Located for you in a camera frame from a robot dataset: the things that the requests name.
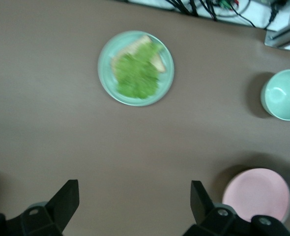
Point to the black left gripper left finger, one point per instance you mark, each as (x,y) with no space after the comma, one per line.
(59,209)

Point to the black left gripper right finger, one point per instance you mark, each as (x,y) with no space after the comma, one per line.
(209,218)

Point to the pink plate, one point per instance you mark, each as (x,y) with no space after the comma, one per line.
(256,191)

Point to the green bowl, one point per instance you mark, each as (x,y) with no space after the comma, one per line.
(285,96)

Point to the green plate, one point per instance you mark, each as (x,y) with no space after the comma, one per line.
(105,71)

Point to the green lettuce leaf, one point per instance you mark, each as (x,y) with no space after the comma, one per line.
(137,73)

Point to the bread slice under lettuce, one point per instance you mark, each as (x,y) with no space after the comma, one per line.
(157,62)

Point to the aluminium profile bracket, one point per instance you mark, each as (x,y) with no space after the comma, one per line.
(282,37)

